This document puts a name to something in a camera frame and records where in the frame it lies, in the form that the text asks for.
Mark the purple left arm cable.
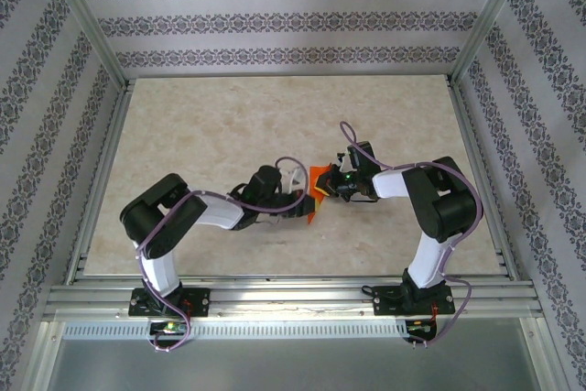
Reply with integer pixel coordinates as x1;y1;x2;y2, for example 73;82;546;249
135;156;309;354

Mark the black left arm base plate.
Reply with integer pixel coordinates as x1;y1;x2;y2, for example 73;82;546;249
128;287;211;318

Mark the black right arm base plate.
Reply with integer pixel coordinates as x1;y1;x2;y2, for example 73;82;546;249
373;284;454;318

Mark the perforated metal cable duct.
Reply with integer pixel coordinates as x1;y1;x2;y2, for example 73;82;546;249
61;320;411;340

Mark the aluminium frame post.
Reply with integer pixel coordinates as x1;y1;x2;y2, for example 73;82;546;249
38;0;135;92
450;0;537;86

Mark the grey metal panel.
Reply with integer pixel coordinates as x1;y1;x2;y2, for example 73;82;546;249
36;338;546;391

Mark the aluminium side rail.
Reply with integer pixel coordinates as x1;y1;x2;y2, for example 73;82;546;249
444;79;523;281
65;81;136;286

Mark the small controller board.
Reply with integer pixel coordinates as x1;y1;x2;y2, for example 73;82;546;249
406;322;437;338
149;320;188;336

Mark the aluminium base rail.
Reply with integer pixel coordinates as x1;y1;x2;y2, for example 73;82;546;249
44;274;546;322

